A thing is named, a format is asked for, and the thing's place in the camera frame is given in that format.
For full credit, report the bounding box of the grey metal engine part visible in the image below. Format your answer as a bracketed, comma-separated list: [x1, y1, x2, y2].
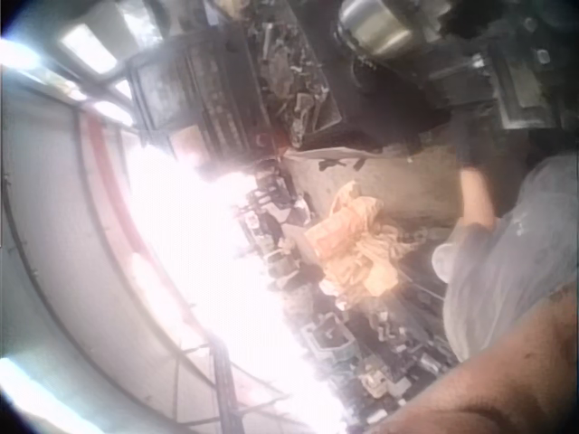
[428, 39, 579, 133]

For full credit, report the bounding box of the orange crumpled cloth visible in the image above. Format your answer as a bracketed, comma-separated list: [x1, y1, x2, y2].
[305, 180, 404, 299]

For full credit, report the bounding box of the person's left hand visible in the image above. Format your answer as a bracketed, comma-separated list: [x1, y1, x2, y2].
[451, 129, 489, 171]

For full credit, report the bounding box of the black boxy machine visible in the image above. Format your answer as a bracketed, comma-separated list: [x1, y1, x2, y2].
[128, 34, 274, 153]

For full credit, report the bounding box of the heap of metal parts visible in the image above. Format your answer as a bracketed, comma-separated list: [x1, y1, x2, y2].
[234, 171, 460, 428]

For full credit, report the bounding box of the shiny metal pot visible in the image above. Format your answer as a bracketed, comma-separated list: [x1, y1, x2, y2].
[337, 0, 422, 56]

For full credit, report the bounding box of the black crate of scrap parts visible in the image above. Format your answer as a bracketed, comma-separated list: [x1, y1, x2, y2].
[255, 0, 343, 148]

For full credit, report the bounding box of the black hand tool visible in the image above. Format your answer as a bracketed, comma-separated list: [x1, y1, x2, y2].
[316, 155, 368, 172]

